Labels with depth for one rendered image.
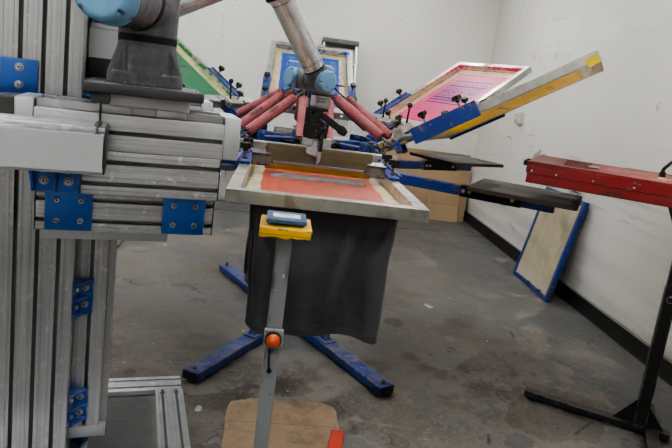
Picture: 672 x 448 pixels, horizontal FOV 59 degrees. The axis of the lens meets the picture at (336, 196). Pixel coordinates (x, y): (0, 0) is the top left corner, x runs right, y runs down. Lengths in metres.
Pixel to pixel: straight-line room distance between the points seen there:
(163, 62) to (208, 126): 0.15
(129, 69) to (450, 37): 5.56
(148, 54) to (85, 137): 0.22
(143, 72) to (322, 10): 5.24
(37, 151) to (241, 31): 5.33
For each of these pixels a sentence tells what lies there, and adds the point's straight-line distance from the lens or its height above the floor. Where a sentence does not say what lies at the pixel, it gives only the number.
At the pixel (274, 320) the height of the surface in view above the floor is 0.70.
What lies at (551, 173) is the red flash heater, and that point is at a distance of 2.54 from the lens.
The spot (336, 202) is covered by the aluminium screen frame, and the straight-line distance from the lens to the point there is 1.68.
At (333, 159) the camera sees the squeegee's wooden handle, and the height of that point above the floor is 1.03.
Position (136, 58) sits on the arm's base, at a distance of 1.26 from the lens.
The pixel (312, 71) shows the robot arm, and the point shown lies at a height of 1.34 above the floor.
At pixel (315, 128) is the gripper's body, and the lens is 2.22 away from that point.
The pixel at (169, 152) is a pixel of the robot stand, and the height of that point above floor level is 1.13.
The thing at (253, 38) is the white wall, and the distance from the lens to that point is 6.38.
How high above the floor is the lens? 1.31
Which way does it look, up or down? 11 degrees down
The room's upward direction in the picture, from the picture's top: 7 degrees clockwise
